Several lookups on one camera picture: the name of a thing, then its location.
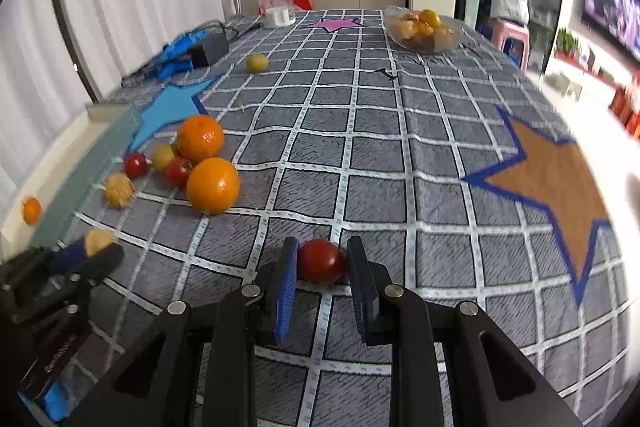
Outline red cherry tomato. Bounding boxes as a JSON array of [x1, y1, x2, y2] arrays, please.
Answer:
[[162, 157, 194, 188], [123, 152, 149, 179], [298, 238, 347, 286]]

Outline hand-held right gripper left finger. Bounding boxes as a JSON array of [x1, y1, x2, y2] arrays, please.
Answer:
[[65, 236, 301, 427]]

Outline blue felt star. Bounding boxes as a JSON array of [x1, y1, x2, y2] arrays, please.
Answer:
[[127, 74, 223, 152]]

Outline grey-rimmed white tray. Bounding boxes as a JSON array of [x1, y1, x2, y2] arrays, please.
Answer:
[[0, 102, 146, 253]]

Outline dry husked physalis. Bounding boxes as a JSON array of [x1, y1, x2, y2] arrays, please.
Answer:
[[102, 172, 136, 209]]

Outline black power adapter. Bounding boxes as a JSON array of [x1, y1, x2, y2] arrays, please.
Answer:
[[192, 29, 230, 68]]

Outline grey checked tablecloth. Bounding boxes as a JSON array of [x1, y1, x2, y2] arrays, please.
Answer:
[[30, 9, 633, 427]]

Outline red gift boxes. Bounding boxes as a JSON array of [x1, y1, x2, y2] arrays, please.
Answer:
[[610, 84, 640, 138]]

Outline pink felt star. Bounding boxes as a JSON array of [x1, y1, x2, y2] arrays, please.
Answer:
[[306, 17, 363, 32]]

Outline pink plastic stool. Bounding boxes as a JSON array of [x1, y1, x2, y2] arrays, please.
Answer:
[[487, 18, 531, 72]]

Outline small potted plant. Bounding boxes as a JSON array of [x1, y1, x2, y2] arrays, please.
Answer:
[[556, 28, 578, 58]]

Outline rough-skinned orange mandarin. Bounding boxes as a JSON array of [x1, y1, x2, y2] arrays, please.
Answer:
[[176, 114, 225, 164]]

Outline clear glass bowl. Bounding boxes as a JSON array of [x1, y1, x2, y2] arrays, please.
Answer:
[[383, 6, 468, 54]]

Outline brown felt star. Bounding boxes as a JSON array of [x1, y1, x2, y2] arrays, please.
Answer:
[[462, 106, 613, 305]]

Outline pile of brown husked physalis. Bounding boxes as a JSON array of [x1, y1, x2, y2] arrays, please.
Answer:
[[392, 12, 453, 50]]

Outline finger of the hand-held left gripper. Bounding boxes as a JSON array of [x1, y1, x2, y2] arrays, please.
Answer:
[[75, 243, 126, 304], [44, 239, 88, 277]]

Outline red stool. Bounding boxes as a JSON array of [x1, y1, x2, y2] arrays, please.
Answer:
[[259, 0, 315, 15]]

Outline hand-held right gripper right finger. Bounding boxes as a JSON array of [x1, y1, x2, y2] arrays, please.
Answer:
[[346, 236, 583, 427]]

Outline smooth round orange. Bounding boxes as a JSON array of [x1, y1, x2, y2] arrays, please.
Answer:
[[186, 157, 242, 215]]

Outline blue plastic gloves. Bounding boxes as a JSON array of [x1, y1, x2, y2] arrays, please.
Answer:
[[145, 24, 216, 80]]

